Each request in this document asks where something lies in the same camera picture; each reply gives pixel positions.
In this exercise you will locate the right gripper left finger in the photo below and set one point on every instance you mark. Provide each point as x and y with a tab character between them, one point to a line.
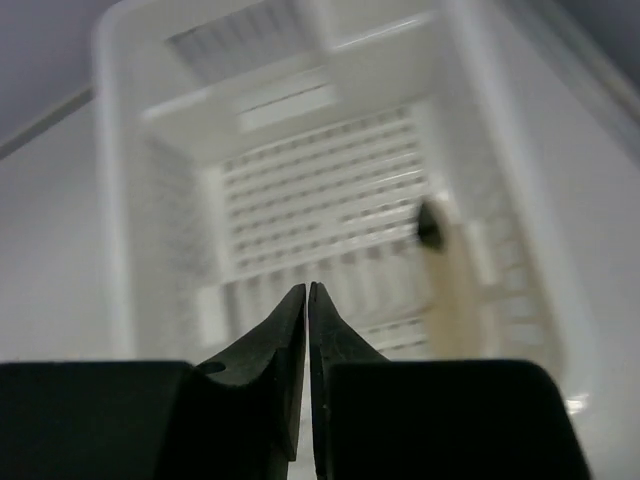
253	388

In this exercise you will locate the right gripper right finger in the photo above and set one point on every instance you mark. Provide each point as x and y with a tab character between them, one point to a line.
332	341

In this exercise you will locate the beige plate at rack end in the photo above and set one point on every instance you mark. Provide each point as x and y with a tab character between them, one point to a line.
448	316

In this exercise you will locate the white plastic dish rack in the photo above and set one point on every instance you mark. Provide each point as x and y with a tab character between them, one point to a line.
248	145

